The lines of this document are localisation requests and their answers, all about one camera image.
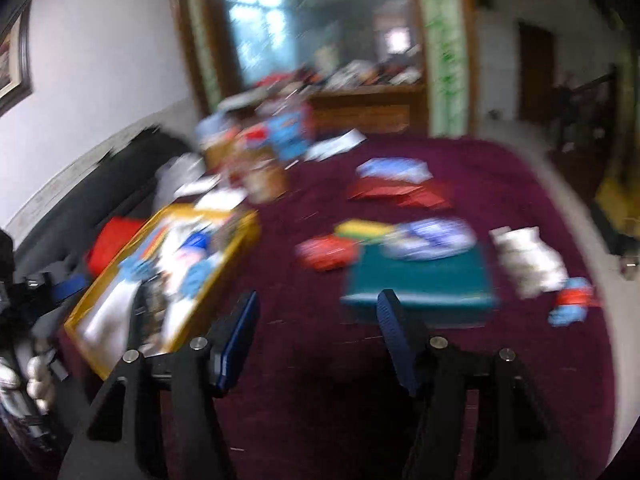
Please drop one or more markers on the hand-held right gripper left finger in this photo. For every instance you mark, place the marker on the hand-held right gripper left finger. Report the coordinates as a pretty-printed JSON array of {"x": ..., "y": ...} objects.
[{"x": 235, "y": 340}]

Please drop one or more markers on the wall mirror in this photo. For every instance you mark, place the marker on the wall mirror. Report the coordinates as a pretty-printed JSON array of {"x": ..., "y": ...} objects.
[{"x": 310, "y": 15}]

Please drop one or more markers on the white cloth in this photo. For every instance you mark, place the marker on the white cloth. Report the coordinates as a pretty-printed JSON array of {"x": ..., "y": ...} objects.
[{"x": 110, "y": 317}]

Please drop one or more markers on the gold tin can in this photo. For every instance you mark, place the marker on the gold tin can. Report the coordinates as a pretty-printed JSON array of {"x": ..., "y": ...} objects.
[{"x": 265, "y": 180}]

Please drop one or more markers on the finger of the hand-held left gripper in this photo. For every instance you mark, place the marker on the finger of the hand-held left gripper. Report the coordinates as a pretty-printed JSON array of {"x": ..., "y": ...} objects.
[{"x": 67, "y": 289}]

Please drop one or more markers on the blue and white packet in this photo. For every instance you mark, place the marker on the blue and white packet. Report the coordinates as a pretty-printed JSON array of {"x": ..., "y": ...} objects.
[{"x": 395, "y": 169}]

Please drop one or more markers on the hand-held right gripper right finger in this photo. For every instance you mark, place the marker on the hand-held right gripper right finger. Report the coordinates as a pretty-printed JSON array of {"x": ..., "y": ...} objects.
[{"x": 395, "y": 340}]

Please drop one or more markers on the white dotted tissue pack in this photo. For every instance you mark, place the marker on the white dotted tissue pack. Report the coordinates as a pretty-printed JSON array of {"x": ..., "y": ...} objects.
[{"x": 530, "y": 260}]

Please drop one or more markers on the wooden counter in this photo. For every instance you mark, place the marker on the wooden counter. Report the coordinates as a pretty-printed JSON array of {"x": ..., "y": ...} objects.
[{"x": 365, "y": 107}]

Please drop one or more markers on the red plastic bag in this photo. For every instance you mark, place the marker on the red plastic bag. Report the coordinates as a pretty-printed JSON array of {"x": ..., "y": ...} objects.
[{"x": 575, "y": 297}]

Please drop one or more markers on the dark green packet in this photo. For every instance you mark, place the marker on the dark green packet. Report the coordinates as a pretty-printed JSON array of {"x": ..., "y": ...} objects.
[{"x": 420, "y": 280}]

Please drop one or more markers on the small red packet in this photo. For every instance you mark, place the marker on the small red packet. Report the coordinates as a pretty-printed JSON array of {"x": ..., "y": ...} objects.
[{"x": 325, "y": 252}]

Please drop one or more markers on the brown wooden door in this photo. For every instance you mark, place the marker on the brown wooden door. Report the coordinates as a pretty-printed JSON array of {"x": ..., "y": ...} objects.
[{"x": 536, "y": 70}]

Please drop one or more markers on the blue and white wrapped bundle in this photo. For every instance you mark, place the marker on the blue and white wrapped bundle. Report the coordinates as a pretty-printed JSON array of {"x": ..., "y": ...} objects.
[{"x": 430, "y": 237}]

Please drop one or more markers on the light blue cloth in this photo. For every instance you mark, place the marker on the light blue cloth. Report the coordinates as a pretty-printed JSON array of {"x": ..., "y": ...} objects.
[{"x": 565, "y": 312}]

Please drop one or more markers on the framed wall picture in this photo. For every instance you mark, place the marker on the framed wall picture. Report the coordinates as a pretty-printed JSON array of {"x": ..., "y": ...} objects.
[{"x": 12, "y": 65}]

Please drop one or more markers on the yellow and green packet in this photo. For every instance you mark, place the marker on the yellow and green packet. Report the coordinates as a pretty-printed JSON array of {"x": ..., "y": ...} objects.
[{"x": 365, "y": 229}]

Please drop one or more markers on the black sofa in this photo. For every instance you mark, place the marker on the black sofa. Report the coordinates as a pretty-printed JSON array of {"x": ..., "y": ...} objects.
[{"x": 100, "y": 180}]

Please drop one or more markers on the person's left hand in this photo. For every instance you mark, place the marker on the person's left hand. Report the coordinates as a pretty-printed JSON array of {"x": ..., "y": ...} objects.
[{"x": 40, "y": 380}]

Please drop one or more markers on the yellow cardboard box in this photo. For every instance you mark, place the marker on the yellow cardboard box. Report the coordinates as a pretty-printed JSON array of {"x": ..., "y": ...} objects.
[{"x": 220, "y": 270}]

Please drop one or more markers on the bamboo painted panel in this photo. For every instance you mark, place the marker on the bamboo painted panel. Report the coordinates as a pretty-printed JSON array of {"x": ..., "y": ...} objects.
[{"x": 445, "y": 45}]

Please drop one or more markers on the red foil packet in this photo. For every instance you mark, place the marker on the red foil packet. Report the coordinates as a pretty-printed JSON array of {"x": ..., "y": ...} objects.
[{"x": 400, "y": 195}]

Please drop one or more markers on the blue label plastic jar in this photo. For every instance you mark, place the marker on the blue label plastic jar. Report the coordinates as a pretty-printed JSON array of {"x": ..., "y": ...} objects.
[{"x": 290, "y": 135}]

